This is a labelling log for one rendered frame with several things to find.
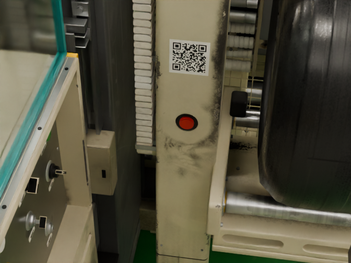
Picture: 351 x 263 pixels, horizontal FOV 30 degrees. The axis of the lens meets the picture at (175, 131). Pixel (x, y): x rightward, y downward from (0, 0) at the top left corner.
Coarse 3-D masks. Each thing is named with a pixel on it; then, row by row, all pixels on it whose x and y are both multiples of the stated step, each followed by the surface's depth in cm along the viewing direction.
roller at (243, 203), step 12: (228, 192) 137; (228, 204) 136; (240, 204) 135; (252, 204) 135; (264, 204) 135; (276, 204) 135; (264, 216) 136; (276, 216) 135; (288, 216) 135; (300, 216) 135; (312, 216) 134; (324, 216) 134; (336, 216) 134; (348, 216) 133
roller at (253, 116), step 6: (246, 114) 156; (252, 114) 156; (258, 114) 156; (234, 120) 157; (240, 120) 157; (246, 120) 156; (252, 120) 156; (258, 120) 156; (240, 126) 158; (246, 126) 158; (252, 126) 157; (258, 126) 157
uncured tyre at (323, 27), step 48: (288, 0) 107; (336, 0) 102; (288, 48) 105; (336, 48) 101; (288, 96) 105; (336, 96) 102; (288, 144) 108; (336, 144) 106; (288, 192) 117; (336, 192) 113
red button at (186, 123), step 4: (184, 116) 132; (180, 120) 132; (184, 120) 131; (188, 120) 131; (192, 120) 132; (180, 124) 132; (184, 124) 132; (188, 124) 132; (192, 124) 132; (184, 128) 133; (188, 128) 133
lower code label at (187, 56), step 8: (176, 40) 120; (184, 40) 119; (176, 48) 121; (184, 48) 120; (192, 48) 120; (200, 48) 120; (208, 48) 120; (176, 56) 122; (184, 56) 122; (192, 56) 121; (200, 56) 121; (208, 56) 121; (176, 64) 123; (184, 64) 123; (192, 64) 123; (200, 64) 122; (208, 64) 122; (176, 72) 124; (184, 72) 124; (192, 72) 124; (200, 72) 124
